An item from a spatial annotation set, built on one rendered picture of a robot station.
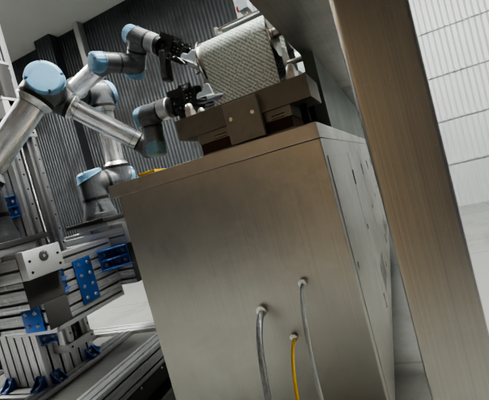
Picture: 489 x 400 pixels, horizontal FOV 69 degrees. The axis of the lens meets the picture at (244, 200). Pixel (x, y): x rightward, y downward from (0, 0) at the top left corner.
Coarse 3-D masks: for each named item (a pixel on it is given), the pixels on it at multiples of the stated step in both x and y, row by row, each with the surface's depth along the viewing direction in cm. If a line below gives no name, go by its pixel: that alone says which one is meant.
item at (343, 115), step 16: (304, 64) 110; (320, 64) 119; (320, 80) 110; (320, 96) 110; (336, 96) 145; (320, 112) 110; (336, 112) 131; (352, 112) 220; (336, 128) 120; (352, 128) 190
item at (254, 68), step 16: (256, 48) 113; (224, 64) 117; (240, 64) 115; (256, 64) 113; (272, 64) 112; (208, 80) 120; (224, 80) 118; (240, 80) 116; (256, 80) 114; (272, 80) 112; (224, 96) 119; (240, 96) 117
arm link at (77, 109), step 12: (72, 96) 130; (60, 108) 128; (72, 108) 130; (84, 108) 132; (84, 120) 132; (96, 120) 133; (108, 120) 135; (108, 132) 135; (120, 132) 136; (132, 132) 138; (132, 144) 139; (144, 156) 145
